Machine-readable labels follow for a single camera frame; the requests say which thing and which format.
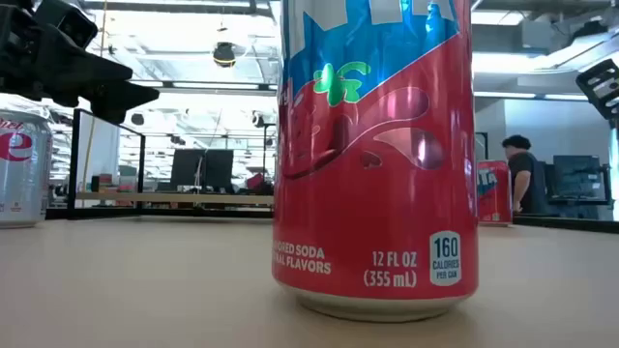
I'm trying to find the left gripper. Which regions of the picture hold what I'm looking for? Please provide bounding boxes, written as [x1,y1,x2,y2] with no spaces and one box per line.
[0,7,161,125]

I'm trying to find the silver Diet Coke can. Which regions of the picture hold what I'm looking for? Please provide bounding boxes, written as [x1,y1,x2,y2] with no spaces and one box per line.
[0,108,53,230]

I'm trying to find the red Fanta strawberry can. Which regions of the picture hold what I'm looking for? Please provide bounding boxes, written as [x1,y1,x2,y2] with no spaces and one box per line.
[476,159,514,227]
[271,0,480,324]

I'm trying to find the colourful storage boxes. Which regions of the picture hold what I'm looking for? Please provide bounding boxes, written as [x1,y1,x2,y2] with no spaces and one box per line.
[90,166,139,195]

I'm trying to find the person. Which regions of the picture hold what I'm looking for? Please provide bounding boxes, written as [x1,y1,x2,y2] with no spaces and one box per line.
[501,134,550,216]

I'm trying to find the black monitor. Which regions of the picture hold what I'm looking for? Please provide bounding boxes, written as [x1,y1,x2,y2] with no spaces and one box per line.
[169,148,205,193]
[202,148,235,193]

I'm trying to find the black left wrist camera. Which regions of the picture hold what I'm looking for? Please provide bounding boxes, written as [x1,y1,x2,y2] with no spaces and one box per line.
[32,0,100,49]

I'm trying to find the wooden shelf with black frame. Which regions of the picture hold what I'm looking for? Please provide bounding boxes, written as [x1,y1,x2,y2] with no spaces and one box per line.
[67,108,275,219]

